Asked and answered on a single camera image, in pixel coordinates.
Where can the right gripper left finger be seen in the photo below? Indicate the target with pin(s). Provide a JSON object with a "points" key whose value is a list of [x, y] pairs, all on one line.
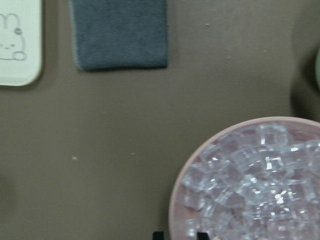
{"points": [[158, 235]]}

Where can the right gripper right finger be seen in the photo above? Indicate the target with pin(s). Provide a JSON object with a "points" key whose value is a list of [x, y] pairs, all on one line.
{"points": [[202, 236]]}

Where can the pink bowl of ice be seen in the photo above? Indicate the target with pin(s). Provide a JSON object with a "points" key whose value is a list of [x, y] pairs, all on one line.
{"points": [[256, 180]]}

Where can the grey folded cloth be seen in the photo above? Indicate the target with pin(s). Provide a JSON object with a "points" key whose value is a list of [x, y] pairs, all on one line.
{"points": [[116, 34]]}

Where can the mint green bowl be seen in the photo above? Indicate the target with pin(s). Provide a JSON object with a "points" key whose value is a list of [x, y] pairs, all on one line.
{"points": [[317, 68]]}

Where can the cream rabbit tray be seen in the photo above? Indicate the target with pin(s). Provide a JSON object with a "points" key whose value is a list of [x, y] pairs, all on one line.
{"points": [[21, 42]]}

